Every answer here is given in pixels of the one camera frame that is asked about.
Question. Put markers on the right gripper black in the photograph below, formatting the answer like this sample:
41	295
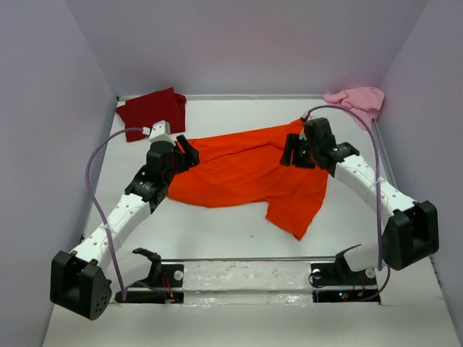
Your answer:
292	142

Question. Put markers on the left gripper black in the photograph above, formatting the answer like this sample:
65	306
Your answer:
191	155

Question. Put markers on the orange t-shirt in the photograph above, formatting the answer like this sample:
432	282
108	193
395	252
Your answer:
244	167

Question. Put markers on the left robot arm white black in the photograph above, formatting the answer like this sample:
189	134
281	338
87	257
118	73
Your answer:
83	279

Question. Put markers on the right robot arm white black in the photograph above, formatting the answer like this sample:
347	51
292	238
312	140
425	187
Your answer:
407	229

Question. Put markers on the folded dark red t-shirt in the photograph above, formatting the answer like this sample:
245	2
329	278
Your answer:
147	110

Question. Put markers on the pink t-shirt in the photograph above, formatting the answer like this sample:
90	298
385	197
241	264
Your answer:
366	102

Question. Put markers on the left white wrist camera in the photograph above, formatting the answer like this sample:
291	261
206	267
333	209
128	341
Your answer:
160	131

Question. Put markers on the back aluminium rail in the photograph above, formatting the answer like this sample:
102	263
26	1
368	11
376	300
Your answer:
253	96

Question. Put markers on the aluminium rail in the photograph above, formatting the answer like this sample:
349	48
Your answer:
252	259
387	168
253	96

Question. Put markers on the right aluminium rail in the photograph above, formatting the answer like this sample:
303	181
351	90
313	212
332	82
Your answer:
387	168

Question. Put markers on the front aluminium rail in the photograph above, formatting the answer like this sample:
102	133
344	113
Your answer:
252	259

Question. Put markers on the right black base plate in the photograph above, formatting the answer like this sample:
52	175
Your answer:
328	287

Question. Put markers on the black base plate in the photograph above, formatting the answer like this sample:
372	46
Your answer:
328	287
165	288

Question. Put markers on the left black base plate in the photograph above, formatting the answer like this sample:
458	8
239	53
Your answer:
165	288

